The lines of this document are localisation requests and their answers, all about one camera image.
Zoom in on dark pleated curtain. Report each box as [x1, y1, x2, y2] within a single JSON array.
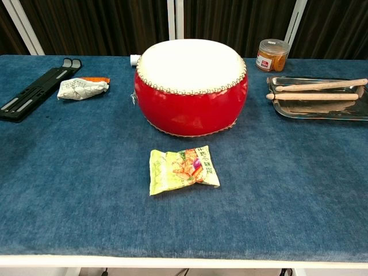
[[0, 0, 368, 60]]

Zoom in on red drum white head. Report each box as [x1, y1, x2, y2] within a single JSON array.
[[132, 39, 249, 138]]

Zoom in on wooden drumstick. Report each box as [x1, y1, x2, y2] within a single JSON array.
[[275, 78, 368, 93], [266, 92, 359, 101]]

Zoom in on white orange snack packet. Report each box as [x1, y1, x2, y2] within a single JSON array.
[[56, 76, 110, 101]]

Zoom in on white frame post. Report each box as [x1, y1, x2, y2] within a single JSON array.
[[0, 0, 45, 55], [284, 0, 308, 52], [167, 0, 185, 40]]

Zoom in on stainless steel tray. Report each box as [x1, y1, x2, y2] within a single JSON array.
[[266, 75, 368, 122]]

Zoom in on clear jar orange snacks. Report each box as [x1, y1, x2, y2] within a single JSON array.
[[255, 39, 290, 72]]

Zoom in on blue table mat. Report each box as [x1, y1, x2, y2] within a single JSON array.
[[0, 54, 368, 263]]

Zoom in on yellow green snack packet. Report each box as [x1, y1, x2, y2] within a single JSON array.
[[148, 145, 221, 197]]

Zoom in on black folding stand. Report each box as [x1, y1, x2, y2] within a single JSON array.
[[0, 58, 83, 124]]

